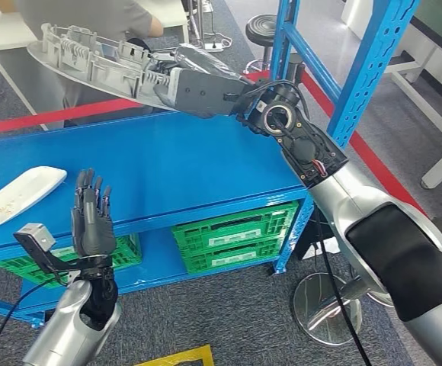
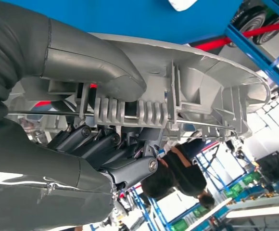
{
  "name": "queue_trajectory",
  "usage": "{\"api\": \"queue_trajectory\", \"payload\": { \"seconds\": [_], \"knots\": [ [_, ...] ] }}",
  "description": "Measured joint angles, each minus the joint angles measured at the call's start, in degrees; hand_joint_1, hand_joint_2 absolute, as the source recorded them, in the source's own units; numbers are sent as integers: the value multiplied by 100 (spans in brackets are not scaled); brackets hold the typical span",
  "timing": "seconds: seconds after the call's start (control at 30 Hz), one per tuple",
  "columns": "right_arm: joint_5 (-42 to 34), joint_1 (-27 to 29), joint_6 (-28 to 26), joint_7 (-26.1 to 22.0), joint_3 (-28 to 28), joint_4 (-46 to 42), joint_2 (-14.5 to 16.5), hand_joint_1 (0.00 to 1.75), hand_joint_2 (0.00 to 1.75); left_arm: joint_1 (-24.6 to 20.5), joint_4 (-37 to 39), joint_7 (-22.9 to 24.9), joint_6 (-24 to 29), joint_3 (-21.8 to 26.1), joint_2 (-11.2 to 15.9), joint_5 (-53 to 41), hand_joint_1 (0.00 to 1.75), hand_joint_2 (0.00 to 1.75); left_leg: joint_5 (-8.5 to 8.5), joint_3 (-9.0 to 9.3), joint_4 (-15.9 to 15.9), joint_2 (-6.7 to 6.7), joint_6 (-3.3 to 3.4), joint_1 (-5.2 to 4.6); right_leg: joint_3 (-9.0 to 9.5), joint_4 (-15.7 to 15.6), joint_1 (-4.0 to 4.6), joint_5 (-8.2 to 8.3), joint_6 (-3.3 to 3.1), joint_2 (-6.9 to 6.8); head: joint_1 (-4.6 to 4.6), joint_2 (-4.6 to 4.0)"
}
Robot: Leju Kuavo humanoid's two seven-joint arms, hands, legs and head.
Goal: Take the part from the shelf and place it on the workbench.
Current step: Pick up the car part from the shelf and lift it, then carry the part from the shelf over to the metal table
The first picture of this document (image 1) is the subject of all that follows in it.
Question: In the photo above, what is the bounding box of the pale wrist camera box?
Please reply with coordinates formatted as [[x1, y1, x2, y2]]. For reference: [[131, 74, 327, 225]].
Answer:
[[14, 223, 73, 274]]

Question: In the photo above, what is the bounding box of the blue metal shelf rack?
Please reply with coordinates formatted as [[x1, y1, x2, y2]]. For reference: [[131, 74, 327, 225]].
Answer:
[[0, 0, 422, 329]]

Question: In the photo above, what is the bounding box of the person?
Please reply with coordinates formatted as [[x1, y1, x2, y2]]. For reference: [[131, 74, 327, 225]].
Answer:
[[15, 0, 164, 127]]

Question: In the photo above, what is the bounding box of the silver plastic wheel hubcap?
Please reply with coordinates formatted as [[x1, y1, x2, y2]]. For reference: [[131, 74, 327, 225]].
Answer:
[[27, 22, 191, 113]]

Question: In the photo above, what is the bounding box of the green folded plastic crate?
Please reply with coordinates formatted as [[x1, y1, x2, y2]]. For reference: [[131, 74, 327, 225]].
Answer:
[[15, 251, 142, 289], [0, 233, 142, 271], [181, 237, 296, 275], [171, 201, 300, 249]]

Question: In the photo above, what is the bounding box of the black office chair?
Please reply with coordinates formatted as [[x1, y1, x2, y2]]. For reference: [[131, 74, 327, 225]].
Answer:
[[128, 36, 152, 52]]

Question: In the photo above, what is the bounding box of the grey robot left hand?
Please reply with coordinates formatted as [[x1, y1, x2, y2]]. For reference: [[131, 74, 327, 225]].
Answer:
[[72, 168, 117, 258]]

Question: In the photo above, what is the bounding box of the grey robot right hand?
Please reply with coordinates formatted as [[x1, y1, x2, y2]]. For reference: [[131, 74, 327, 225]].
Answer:
[[145, 43, 258, 120]]

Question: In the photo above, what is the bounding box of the yellow floor tape square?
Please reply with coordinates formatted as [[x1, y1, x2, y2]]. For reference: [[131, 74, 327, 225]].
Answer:
[[135, 345, 215, 366]]

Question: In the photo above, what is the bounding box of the black round stool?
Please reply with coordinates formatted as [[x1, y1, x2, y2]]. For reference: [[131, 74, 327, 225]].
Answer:
[[244, 13, 279, 77]]

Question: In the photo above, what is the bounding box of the chrome barrier stanchion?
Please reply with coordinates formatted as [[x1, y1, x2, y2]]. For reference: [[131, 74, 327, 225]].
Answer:
[[365, 289, 396, 310], [293, 216, 442, 347], [281, 52, 306, 102]]

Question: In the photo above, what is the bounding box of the white plastic trim part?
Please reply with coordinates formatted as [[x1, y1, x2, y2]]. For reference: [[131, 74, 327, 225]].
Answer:
[[0, 165, 68, 236]]

